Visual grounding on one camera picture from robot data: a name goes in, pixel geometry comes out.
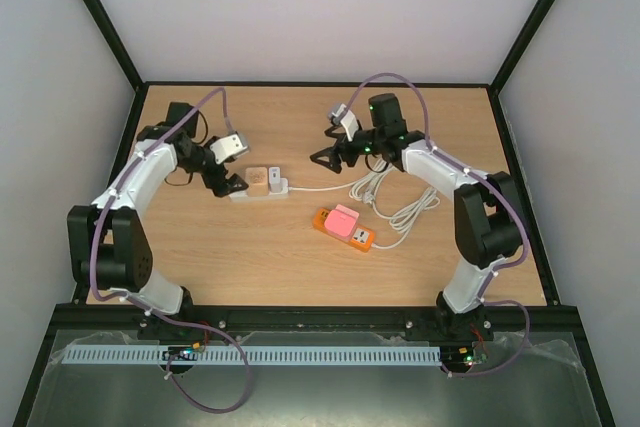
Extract white power strip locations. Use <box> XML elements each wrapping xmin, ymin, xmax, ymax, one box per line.
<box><xmin>229</xmin><ymin>177</ymin><xmax>290</xmax><ymax>203</ymax></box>

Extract wooden cube plug adapter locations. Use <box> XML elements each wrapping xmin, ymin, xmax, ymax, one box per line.
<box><xmin>245</xmin><ymin>166</ymin><xmax>269</xmax><ymax>197</ymax></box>

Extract white usb charger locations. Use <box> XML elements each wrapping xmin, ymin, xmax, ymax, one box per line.
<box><xmin>268</xmin><ymin>166</ymin><xmax>283</xmax><ymax>194</ymax></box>

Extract pink plug adapter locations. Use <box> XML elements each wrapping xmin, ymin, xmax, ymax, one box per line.
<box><xmin>323</xmin><ymin>204</ymin><xmax>359</xmax><ymax>240</ymax></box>

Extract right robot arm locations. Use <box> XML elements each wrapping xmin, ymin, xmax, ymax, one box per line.
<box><xmin>310</xmin><ymin>93</ymin><xmax>530</xmax><ymax>339</ymax></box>

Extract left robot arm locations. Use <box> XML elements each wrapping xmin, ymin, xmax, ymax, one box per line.
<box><xmin>67</xmin><ymin>102</ymin><xmax>250</xmax><ymax>316</ymax></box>

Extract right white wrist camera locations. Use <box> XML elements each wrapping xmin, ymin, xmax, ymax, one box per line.
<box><xmin>327</xmin><ymin>103</ymin><xmax>361</xmax><ymax>142</ymax></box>

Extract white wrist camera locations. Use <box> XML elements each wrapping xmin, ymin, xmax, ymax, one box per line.
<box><xmin>327</xmin><ymin>103</ymin><xmax>361</xmax><ymax>142</ymax></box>
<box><xmin>209</xmin><ymin>132</ymin><xmax>250</xmax><ymax>165</ymax></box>

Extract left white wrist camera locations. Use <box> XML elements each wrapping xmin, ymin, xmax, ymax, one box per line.
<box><xmin>209</xmin><ymin>132</ymin><xmax>250</xmax><ymax>165</ymax></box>

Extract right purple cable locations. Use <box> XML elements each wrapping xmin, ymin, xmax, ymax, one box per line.
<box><xmin>342</xmin><ymin>71</ymin><xmax>533</xmax><ymax>380</ymax></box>

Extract purple cable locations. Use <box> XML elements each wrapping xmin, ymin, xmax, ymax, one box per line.
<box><xmin>89</xmin><ymin>87</ymin><xmax>254</xmax><ymax>413</ymax></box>
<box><xmin>342</xmin><ymin>71</ymin><xmax>533</xmax><ymax>380</ymax></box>

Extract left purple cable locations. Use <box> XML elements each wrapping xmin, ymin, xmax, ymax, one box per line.
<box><xmin>89</xmin><ymin>87</ymin><xmax>254</xmax><ymax>413</ymax></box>

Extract orange strip white cable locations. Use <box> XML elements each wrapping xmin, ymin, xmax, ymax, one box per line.
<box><xmin>371</xmin><ymin>185</ymin><xmax>441</xmax><ymax>250</ymax></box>

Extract black aluminium frame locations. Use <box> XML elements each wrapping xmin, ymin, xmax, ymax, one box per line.
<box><xmin>14</xmin><ymin>0</ymin><xmax>615</xmax><ymax>426</ymax></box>

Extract white slotted cable duct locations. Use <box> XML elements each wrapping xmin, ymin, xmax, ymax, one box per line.
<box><xmin>62</xmin><ymin>345</ymin><xmax>441</xmax><ymax>367</ymax></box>

